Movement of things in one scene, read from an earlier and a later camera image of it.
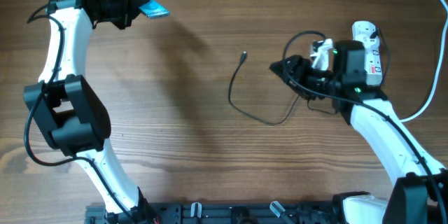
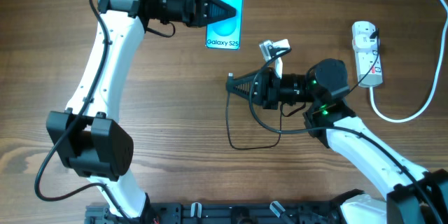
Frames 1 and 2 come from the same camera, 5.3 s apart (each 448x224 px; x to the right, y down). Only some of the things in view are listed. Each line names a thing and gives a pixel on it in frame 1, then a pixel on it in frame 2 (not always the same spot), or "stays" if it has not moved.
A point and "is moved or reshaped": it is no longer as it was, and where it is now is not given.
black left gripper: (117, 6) to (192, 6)
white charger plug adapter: (368, 42) stays
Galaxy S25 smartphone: (152, 8) is moved or reshaped
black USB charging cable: (302, 87) to (375, 35)
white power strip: (362, 31) stays
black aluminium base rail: (219, 213) stays
